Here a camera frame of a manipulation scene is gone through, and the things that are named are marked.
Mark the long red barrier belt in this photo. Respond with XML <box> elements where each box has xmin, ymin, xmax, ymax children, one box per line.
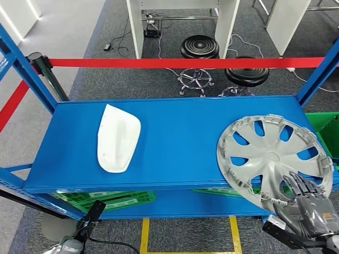
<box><xmin>49</xmin><ymin>57</ymin><xmax>325</xmax><ymax>70</ymax></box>

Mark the black device box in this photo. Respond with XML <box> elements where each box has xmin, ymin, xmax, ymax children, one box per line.
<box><xmin>143</xmin><ymin>21</ymin><xmax>162</xmax><ymax>38</ymax></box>

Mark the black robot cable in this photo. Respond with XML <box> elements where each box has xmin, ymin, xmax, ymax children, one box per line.
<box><xmin>86</xmin><ymin>237</ymin><xmax>140</xmax><ymax>254</ymax></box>

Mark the silver plastic wheel hubcap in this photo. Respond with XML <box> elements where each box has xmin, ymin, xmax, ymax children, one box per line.
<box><xmin>216</xmin><ymin>114</ymin><xmax>334</xmax><ymax>213</ymax></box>

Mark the blue metal shelf rack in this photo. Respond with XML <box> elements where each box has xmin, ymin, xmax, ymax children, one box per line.
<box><xmin>0</xmin><ymin>22</ymin><xmax>339</xmax><ymax>222</ymax></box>

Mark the green folded plastic crate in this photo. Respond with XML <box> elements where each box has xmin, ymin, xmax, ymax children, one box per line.
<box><xmin>53</xmin><ymin>190</ymin><xmax>125</xmax><ymax>204</ymax></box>
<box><xmin>193</xmin><ymin>186</ymin><xmax>293</xmax><ymax>200</ymax></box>
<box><xmin>77</xmin><ymin>190</ymin><xmax>157</xmax><ymax>213</ymax></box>

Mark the short red barrier belt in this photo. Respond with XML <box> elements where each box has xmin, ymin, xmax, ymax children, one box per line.
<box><xmin>0</xmin><ymin>79</ymin><xmax>29</xmax><ymax>133</ymax></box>

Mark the green open plastic crate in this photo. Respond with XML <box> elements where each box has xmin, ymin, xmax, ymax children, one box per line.
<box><xmin>304</xmin><ymin>112</ymin><xmax>339</xmax><ymax>171</ymax></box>

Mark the black round stool chrome base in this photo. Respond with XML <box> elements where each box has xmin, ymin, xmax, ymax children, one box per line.
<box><xmin>178</xmin><ymin>35</ymin><xmax>220</xmax><ymax>98</ymax></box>
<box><xmin>218</xmin><ymin>58</ymin><xmax>270</xmax><ymax>98</ymax></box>

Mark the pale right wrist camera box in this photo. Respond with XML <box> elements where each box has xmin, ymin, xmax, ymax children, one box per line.
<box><xmin>267</xmin><ymin>214</ymin><xmax>287</xmax><ymax>231</ymax></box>

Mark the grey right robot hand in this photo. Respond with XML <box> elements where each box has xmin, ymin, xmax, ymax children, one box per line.
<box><xmin>273</xmin><ymin>171</ymin><xmax>339</xmax><ymax>239</ymax></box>

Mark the white desk panel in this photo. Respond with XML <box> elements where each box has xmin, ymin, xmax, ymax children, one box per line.
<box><xmin>266</xmin><ymin>0</ymin><xmax>312</xmax><ymax>56</ymax></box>

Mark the white plastic mirror cover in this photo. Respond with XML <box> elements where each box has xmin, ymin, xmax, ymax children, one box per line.
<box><xmin>97</xmin><ymin>103</ymin><xmax>141</xmax><ymax>174</ymax></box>

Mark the black chrome barrier stanchion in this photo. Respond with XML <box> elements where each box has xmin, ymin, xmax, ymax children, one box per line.
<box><xmin>27</xmin><ymin>51</ymin><xmax>70</xmax><ymax>102</ymax></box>

